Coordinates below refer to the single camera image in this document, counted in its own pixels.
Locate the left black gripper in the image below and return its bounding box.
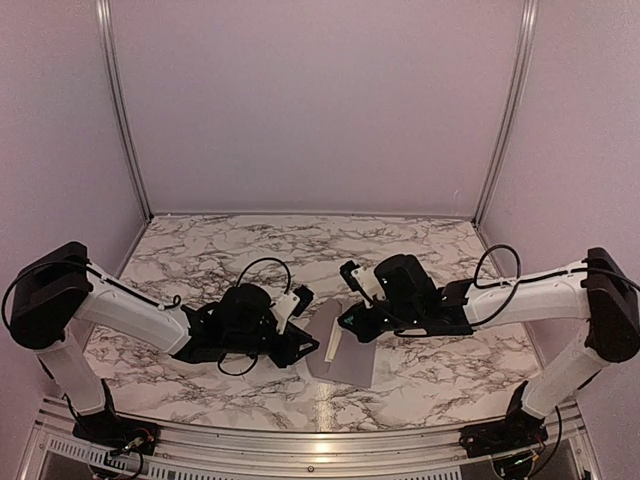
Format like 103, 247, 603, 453
225, 322, 320, 369

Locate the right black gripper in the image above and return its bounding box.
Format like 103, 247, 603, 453
339, 298, 423, 342

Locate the cream paper letter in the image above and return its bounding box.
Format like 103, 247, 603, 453
324, 319, 343, 363

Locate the grey envelope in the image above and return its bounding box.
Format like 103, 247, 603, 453
305, 299, 376, 388

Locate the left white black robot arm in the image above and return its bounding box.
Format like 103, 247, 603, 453
1, 242, 319, 445

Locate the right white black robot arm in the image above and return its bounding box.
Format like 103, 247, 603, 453
336, 248, 639, 448

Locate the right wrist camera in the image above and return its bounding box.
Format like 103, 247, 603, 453
340, 260, 386, 308

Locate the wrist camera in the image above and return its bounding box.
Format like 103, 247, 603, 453
340, 260, 386, 308
270, 285, 314, 335

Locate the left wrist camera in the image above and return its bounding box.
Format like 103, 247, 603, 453
270, 285, 314, 335

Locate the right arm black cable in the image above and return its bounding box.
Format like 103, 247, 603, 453
394, 243, 640, 336

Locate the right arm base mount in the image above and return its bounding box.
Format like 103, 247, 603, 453
459, 381, 548, 458

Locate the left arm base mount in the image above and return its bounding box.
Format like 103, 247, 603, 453
63, 380, 161, 479

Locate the front aluminium rail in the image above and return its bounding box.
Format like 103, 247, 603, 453
16, 397, 602, 479

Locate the right aluminium frame post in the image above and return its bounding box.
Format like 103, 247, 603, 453
472, 0, 539, 229

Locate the aluminium frame post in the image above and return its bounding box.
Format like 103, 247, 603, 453
95, 0, 154, 224
472, 0, 539, 229

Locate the left aluminium frame post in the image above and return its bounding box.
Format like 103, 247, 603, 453
95, 0, 154, 224

